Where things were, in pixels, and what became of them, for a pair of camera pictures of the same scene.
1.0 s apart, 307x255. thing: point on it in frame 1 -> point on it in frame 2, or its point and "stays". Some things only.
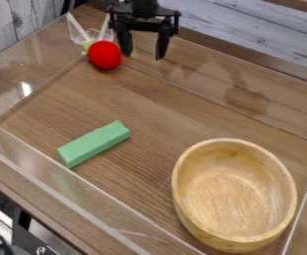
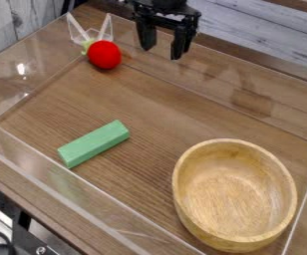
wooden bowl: [233, 195] stays
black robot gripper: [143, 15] -> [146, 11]
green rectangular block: [93, 143] stays
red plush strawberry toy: [103, 53] stays
